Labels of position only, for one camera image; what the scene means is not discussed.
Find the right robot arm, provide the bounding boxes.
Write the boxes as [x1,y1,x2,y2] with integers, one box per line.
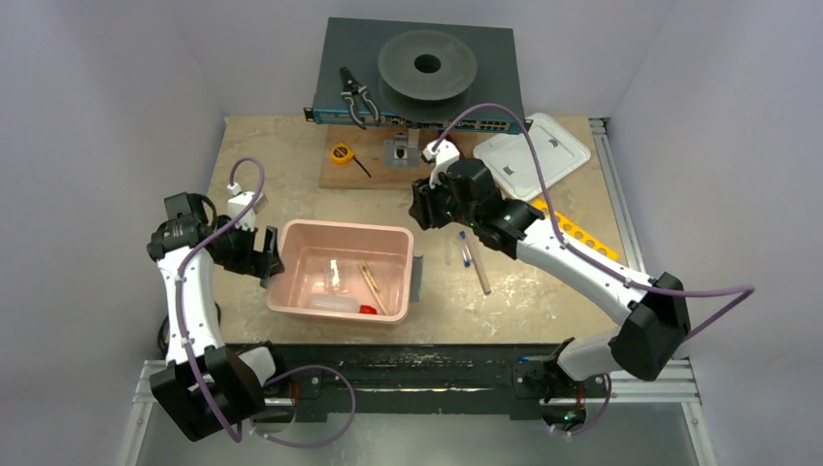
[410,158,691,395]

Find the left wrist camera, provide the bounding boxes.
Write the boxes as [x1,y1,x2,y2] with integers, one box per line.
[226,183,268,231]

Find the pink plastic bin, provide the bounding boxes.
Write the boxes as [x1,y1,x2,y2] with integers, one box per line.
[265,219,416,325]

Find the black wire stripper pliers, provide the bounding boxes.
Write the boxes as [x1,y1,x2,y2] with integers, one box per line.
[339,67,381,130]

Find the yellow tape measure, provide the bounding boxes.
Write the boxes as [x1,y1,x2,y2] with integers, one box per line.
[330,143,372,178]

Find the grey cable spool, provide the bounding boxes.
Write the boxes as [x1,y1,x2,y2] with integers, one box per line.
[378,29,478,123]

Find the white squeeze bottle red cap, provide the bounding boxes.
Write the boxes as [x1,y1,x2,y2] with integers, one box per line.
[308,294,379,316]

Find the wooden stick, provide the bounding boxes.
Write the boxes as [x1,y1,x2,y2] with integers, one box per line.
[359,262,388,316]

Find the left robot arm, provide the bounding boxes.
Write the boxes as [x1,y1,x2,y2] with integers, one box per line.
[147,185,289,442]

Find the white plastic lid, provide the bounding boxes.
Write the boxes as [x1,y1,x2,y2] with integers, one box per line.
[474,113,591,201]

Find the aluminium rail frame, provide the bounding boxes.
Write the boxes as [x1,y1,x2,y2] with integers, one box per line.
[148,137,696,442]

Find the wooden board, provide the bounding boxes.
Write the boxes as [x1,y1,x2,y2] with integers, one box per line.
[318,125,482,192]

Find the grey metal bracket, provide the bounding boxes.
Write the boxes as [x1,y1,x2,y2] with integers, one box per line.
[383,128,421,169]

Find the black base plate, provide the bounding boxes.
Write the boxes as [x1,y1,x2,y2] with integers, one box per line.
[263,344,608,425]

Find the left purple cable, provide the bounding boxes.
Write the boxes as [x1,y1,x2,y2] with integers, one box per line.
[175,157,357,450]

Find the test tube blue cap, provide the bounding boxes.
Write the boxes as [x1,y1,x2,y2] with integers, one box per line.
[458,230,472,268]

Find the yellow test tube rack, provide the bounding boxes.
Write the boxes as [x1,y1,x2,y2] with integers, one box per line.
[554,211,619,261]

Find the small glass beaker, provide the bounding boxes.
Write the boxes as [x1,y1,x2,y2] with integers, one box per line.
[323,258,345,293]

